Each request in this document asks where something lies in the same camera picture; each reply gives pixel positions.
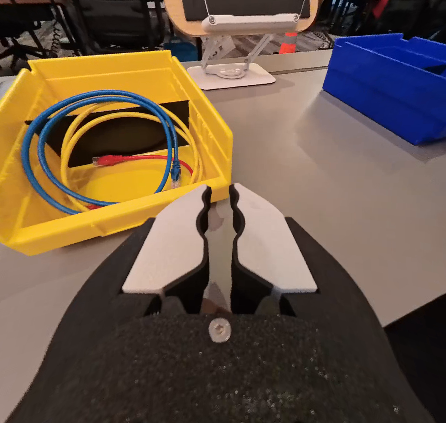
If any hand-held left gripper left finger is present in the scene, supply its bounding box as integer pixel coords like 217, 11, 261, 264
122, 185, 212, 314

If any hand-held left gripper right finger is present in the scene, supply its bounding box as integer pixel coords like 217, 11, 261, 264
228, 183, 318, 314

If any red ethernet cable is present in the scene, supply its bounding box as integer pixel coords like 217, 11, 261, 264
87, 154, 194, 210

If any yellow ethernet cable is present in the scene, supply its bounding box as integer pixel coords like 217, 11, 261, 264
60, 103, 203, 212

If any blue ethernet cable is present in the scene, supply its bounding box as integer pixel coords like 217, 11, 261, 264
21, 89, 182, 215

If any yellow plastic bin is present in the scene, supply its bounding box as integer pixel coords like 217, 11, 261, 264
0, 50, 233, 256

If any blue plastic bin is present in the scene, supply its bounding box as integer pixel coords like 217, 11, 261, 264
322, 33, 446, 146

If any white stand base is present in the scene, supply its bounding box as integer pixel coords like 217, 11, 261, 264
186, 33, 276, 91

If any blue container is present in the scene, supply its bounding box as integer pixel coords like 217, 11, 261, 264
164, 40, 198, 62

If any orange traffic cone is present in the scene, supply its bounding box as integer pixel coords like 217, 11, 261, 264
279, 32, 298, 55

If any black office chair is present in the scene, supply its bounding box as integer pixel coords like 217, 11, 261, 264
66, 0, 164, 55

